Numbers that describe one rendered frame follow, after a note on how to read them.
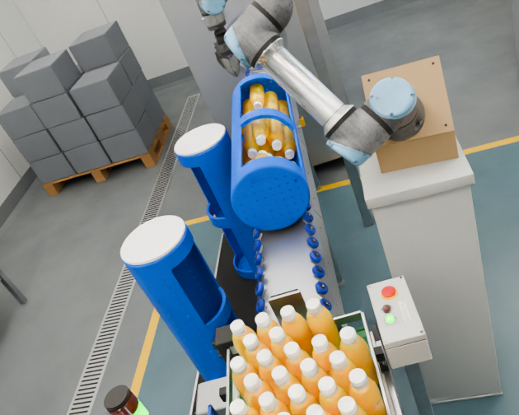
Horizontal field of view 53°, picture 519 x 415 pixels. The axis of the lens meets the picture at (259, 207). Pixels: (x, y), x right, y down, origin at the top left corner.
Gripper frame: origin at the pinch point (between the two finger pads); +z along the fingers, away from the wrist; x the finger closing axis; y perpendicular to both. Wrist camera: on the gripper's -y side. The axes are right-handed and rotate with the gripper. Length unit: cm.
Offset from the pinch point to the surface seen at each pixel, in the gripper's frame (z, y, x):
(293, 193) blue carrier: 34, -40, -9
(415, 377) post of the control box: 59, -107, -29
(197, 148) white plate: 40, 30, 35
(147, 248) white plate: 39, -38, 52
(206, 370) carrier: 107, -46, 56
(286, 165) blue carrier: 22.8, -38.3, -9.7
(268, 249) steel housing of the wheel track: 50, -46, 7
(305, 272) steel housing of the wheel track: 50, -64, -5
